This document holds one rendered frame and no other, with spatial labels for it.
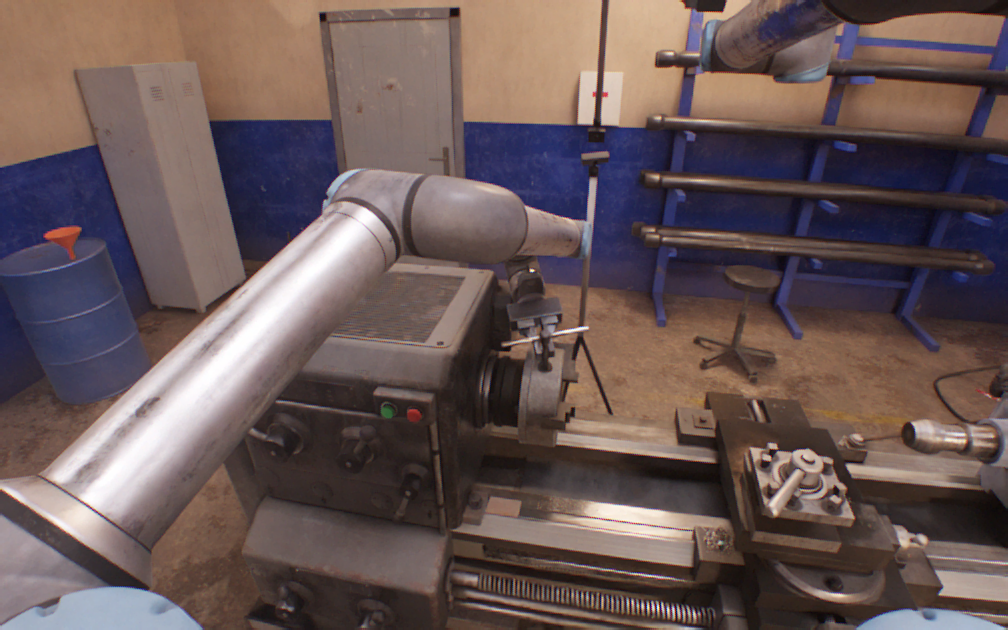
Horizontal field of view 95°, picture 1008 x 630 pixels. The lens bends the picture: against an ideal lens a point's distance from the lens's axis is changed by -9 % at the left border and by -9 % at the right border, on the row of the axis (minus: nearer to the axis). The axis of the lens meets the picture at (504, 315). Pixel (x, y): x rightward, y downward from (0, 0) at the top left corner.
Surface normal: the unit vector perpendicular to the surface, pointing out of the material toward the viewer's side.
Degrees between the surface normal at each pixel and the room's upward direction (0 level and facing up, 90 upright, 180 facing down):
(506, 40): 90
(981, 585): 36
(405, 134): 90
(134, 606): 5
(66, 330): 90
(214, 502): 0
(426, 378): 45
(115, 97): 90
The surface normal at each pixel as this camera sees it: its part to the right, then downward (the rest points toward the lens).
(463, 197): 0.36, -0.32
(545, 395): -0.14, -0.18
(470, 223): 0.37, 0.24
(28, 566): 0.56, -0.40
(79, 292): 0.84, 0.26
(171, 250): -0.18, 0.48
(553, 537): -0.11, -0.44
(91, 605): 0.08, -0.86
